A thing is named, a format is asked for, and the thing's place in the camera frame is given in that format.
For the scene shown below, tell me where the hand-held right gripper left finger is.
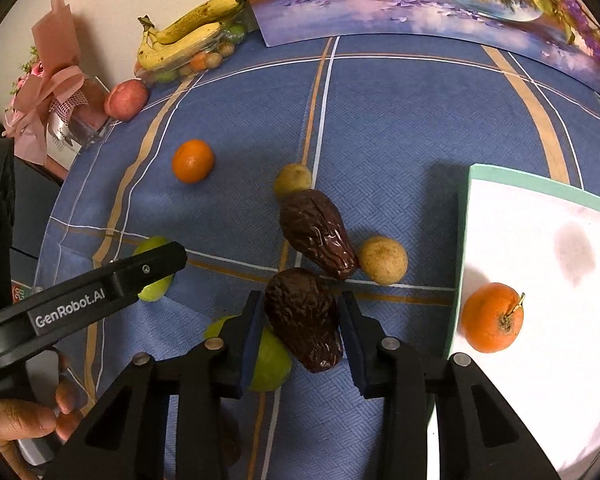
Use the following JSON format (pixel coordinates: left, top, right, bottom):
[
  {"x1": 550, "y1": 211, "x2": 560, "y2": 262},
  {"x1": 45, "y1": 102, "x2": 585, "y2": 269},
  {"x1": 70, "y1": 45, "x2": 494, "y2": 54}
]
[{"x1": 42, "y1": 289, "x2": 267, "y2": 480}]

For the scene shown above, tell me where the blue plaid tablecloth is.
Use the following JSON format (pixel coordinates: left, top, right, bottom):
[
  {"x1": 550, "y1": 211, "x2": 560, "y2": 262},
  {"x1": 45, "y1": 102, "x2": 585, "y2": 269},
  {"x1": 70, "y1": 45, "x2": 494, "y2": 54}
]
[{"x1": 32, "y1": 35, "x2": 600, "y2": 480}]

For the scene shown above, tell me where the flower painting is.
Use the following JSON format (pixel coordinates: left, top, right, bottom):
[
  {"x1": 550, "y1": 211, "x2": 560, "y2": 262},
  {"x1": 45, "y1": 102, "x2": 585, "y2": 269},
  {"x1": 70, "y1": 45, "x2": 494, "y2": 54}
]
[{"x1": 230, "y1": 0, "x2": 600, "y2": 98}]

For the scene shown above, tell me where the small orange tangerine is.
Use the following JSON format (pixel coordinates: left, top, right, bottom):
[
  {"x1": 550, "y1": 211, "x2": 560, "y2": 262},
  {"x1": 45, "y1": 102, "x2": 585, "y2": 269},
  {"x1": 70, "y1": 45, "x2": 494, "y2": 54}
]
[{"x1": 172, "y1": 139, "x2": 216, "y2": 184}]

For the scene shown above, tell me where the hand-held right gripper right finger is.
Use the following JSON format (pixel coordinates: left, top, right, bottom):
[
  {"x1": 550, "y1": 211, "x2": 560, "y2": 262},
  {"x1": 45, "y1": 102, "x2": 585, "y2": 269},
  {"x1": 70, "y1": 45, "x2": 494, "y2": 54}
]
[{"x1": 337, "y1": 290, "x2": 566, "y2": 480}]

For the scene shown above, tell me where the white tray with green rim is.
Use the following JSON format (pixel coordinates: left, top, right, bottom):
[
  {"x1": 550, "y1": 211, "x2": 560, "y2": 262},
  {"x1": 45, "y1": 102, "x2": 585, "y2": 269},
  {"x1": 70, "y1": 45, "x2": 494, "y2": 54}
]
[{"x1": 442, "y1": 163, "x2": 600, "y2": 480}]

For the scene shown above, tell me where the small tan longan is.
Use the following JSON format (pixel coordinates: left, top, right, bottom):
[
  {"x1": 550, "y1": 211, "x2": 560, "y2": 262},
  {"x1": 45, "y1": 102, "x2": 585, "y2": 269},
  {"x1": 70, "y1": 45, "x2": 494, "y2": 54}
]
[
  {"x1": 357, "y1": 236, "x2": 409, "y2": 286},
  {"x1": 273, "y1": 162, "x2": 314, "y2": 200}
]

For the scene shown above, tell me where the pink wrapped bouquet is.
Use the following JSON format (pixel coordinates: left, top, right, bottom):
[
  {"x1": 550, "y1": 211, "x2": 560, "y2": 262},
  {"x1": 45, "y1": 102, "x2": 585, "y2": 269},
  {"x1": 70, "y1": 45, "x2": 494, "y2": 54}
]
[{"x1": 2, "y1": 0, "x2": 88, "y2": 166}]

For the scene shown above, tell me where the red apple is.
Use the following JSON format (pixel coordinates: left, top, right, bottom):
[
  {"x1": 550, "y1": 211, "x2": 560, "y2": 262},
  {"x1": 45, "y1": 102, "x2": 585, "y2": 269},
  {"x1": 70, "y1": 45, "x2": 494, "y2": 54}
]
[{"x1": 103, "y1": 79, "x2": 150, "y2": 122}]

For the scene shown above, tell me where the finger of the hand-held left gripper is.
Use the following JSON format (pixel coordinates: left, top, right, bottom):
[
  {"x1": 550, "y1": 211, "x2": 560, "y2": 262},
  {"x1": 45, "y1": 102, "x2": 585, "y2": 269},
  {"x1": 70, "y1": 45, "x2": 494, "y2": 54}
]
[{"x1": 105, "y1": 241, "x2": 189, "y2": 311}]

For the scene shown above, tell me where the green lime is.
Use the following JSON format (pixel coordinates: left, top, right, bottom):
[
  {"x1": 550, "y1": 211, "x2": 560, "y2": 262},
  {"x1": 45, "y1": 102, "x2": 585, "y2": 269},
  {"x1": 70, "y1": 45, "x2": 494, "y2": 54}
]
[
  {"x1": 203, "y1": 315, "x2": 293, "y2": 393},
  {"x1": 131, "y1": 236, "x2": 175, "y2": 303}
]

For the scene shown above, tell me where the white gift box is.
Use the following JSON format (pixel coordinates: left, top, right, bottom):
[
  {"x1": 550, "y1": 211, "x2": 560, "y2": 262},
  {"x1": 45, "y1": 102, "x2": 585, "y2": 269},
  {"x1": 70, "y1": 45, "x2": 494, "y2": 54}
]
[{"x1": 45, "y1": 77, "x2": 113, "y2": 171}]

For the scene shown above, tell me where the orange tangerine with stem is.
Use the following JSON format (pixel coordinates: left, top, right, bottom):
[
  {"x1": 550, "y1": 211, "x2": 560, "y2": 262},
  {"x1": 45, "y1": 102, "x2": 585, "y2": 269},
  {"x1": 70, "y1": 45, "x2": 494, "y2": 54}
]
[{"x1": 461, "y1": 282, "x2": 526, "y2": 354}]

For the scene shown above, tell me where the person's left hand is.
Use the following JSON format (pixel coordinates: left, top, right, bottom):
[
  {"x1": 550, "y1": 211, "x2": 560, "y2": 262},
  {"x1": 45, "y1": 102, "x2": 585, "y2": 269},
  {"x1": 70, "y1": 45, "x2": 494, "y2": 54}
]
[{"x1": 0, "y1": 352, "x2": 90, "y2": 480}]

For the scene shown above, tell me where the dark brown wrinkled date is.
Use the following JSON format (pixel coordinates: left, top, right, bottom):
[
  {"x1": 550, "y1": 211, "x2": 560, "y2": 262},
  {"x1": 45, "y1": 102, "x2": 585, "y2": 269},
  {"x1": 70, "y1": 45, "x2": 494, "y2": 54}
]
[
  {"x1": 279, "y1": 189, "x2": 360, "y2": 281},
  {"x1": 264, "y1": 267, "x2": 345, "y2": 374}
]

